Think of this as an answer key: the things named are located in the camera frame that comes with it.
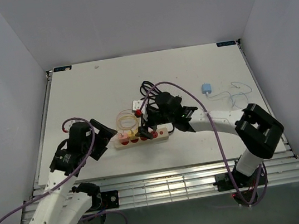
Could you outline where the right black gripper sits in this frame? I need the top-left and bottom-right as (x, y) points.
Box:
(131, 103), (176, 142)

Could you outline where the yellow charging cable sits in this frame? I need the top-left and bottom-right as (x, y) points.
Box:
(117, 114), (139, 135)

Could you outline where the yellow charger plug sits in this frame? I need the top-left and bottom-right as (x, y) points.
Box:
(128, 130), (138, 139)

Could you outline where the pink charger plug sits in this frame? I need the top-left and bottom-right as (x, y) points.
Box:
(117, 133), (128, 142)

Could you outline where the pink charging cable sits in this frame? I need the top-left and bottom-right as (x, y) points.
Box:
(113, 108), (139, 136)

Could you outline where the blue charging cable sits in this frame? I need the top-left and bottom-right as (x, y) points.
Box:
(206, 79), (255, 115)

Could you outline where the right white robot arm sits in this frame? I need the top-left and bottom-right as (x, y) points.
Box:
(131, 92), (284, 187)

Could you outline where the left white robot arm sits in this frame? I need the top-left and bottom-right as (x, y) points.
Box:
(29, 119), (117, 224)

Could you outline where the beige red power strip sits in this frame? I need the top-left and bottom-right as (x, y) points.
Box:
(114, 127), (169, 150)

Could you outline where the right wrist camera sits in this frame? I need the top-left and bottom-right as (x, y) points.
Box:
(131, 99), (147, 119)

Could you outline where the black power strip cord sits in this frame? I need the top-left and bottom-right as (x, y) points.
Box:
(138, 75), (188, 138)

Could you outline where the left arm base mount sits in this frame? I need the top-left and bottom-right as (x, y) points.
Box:
(89, 190), (119, 211)

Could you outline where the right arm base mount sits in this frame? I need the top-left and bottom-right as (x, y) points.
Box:
(213, 169), (266, 192)

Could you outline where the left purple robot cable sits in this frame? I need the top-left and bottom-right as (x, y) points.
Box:
(0, 111), (129, 224)

